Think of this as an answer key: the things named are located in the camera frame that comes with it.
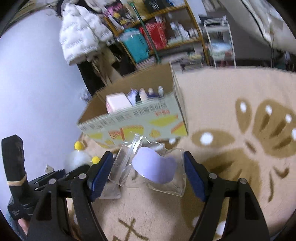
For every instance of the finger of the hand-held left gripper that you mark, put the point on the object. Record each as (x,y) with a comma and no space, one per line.
(78,171)
(50,177)

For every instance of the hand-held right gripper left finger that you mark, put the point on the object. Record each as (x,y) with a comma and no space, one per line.
(101,178)

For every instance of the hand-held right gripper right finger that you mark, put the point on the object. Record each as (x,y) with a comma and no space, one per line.
(194,178)

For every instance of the purple heart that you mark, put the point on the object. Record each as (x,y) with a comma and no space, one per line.
(155,166)

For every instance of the printed cardboard box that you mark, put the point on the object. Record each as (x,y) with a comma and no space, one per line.
(138,122)

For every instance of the person's left hand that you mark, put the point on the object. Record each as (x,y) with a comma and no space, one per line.
(23,226)

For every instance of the white fluffy plush yellow balls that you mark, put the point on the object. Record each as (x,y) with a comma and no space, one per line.
(76,158)

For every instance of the pile of colourful packets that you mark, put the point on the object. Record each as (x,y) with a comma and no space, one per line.
(85,96)

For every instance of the beige flower printed blanket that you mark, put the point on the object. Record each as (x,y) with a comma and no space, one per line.
(219,92)

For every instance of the black hanging garment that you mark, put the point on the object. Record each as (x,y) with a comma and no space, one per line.
(87,76)

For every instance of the beige canvas bag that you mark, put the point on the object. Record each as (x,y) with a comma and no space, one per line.
(104,67)

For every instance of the pile of books and papers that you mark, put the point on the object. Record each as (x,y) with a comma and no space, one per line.
(185,60)

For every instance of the stack of books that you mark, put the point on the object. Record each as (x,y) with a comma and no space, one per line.
(146,63)

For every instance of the white rolling cart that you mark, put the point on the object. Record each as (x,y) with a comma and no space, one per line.
(219,46)

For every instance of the white puffer jacket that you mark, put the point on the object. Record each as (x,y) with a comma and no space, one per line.
(78,34)

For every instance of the teal bag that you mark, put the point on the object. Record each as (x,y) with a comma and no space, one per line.
(136,46)

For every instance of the row of cosmetic bottles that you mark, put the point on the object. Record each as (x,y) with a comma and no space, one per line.
(182,32)

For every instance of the red patterned bag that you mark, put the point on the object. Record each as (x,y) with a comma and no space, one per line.
(155,34)

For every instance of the green pole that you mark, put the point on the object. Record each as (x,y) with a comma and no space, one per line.
(148,34)

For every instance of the colourful printed bag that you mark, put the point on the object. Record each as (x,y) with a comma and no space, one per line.
(118,14)

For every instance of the wooden shelf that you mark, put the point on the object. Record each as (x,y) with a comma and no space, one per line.
(161,12)

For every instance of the cream folded mattress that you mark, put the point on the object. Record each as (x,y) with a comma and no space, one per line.
(254,14)

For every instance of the black box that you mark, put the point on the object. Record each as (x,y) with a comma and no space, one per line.
(155,4)

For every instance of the white wall socket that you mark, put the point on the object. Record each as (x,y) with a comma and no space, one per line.
(49,169)

